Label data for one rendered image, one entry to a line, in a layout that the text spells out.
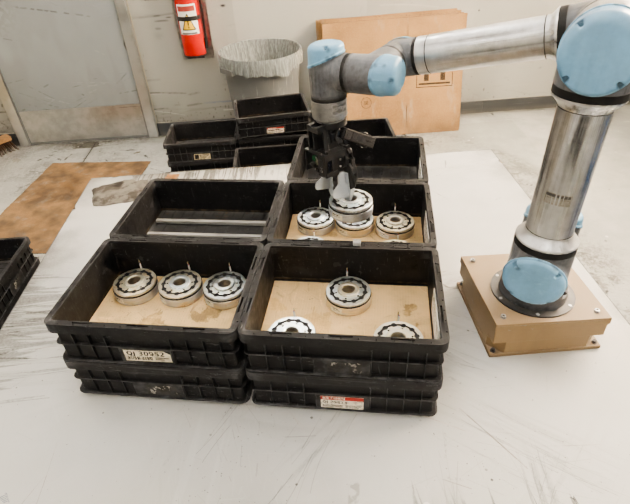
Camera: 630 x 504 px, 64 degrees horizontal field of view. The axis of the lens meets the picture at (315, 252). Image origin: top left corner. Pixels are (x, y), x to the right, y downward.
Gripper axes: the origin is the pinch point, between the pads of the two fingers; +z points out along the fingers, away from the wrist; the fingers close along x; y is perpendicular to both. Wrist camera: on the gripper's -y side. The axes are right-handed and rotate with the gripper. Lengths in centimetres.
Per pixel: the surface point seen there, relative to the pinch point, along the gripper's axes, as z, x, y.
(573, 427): 33, 60, -7
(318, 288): 17.4, 5.2, 13.4
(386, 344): 9.5, 34.8, 20.4
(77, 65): 25, -325, -29
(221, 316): 16.9, -2.0, 35.8
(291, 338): 8.5, 22.2, 32.8
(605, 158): 99, -48, -270
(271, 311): 17.3, 4.2, 26.4
